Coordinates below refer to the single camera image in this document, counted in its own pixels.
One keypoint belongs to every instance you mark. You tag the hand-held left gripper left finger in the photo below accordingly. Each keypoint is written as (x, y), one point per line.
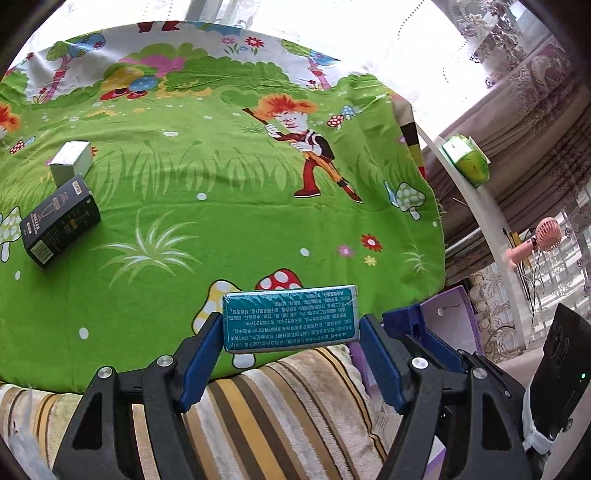
(201, 364)

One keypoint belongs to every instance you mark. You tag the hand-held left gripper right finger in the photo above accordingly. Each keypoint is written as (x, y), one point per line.
(383, 364)

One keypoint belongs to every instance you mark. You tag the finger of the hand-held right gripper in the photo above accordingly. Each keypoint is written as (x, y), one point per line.
(510, 390)

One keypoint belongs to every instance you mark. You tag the navy blue box with hole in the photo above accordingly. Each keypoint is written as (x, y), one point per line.
(429, 332)

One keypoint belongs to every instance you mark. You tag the purple cardboard box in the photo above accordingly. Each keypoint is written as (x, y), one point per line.
(455, 304)

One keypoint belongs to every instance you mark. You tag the teal box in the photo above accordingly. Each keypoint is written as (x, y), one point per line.
(291, 318)

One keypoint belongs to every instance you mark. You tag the black box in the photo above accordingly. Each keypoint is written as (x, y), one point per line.
(60, 221)

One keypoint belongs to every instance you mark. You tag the small silver box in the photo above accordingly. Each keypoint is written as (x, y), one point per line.
(71, 161)

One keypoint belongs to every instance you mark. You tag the striped terry towel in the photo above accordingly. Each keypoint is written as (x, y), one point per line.
(277, 406)

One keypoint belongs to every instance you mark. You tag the pink handheld fan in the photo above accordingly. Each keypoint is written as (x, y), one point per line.
(547, 233)

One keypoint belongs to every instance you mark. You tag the white curved shelf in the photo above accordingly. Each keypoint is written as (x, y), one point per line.
(489, 221)

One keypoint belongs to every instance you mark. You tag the green cartoon printed sheet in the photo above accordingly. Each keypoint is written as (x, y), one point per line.
(207, 184)

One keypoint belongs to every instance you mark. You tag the green tissue pack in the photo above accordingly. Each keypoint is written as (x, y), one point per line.
(466, 159)

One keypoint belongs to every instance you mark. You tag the pink patterned curtain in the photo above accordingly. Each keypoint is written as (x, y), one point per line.
(531, 120)

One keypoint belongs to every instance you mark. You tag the white lace curtain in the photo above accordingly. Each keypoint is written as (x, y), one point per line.
(392, 37)

